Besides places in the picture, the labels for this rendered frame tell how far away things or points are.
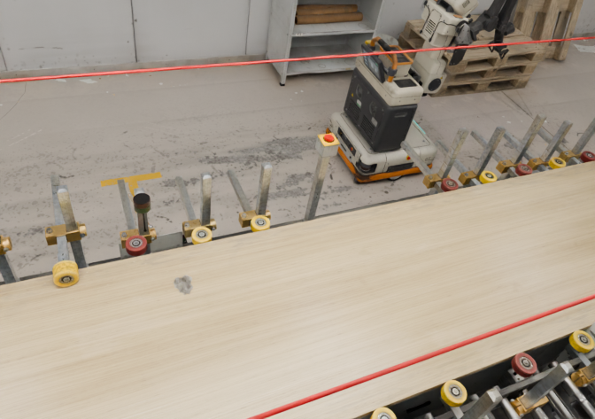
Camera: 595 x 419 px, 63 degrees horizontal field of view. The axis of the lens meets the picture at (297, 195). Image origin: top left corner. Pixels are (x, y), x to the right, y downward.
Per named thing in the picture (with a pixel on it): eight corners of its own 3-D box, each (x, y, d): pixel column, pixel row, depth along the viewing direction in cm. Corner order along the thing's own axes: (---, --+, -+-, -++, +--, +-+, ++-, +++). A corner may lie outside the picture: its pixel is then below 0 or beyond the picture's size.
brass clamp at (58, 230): (47, 235, 181) (44, 226, 178) (86, 228, 186) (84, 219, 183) (48, 247, 178) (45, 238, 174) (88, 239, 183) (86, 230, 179)
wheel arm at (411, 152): (399, 146, 273) (401, 140, 270) (404, 145, 274) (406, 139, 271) (443, 200, 246) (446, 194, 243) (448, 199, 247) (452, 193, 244)
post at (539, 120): (497, 181, 282) (537, 112, 249) (502, 180, 283) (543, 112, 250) (501, 184, 280) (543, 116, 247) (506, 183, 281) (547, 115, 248)
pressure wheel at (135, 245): (126, 254, 195) (123, 236, 187) (146, 251, 198) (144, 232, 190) (129, 270, 190) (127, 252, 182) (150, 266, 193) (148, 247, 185)
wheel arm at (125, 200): (117, 186, 218) (116, 179, 215) (125, 184, 219) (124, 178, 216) (134, 261, 191) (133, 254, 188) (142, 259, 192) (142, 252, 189)
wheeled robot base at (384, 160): (358, 186, 361) (366, 160, 344) (322, 134, 400) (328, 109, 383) (431, 173, 386) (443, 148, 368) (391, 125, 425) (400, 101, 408)
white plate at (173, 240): (120, 258, 205) (118, 243, 198) (182, 244, 215) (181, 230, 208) (120, 259, 205) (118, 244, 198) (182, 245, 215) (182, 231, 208)
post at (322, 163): (301, 221, 236) (318, 149, 205) (311, 219, 238) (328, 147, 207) (305, 228, 233) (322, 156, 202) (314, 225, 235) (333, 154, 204)
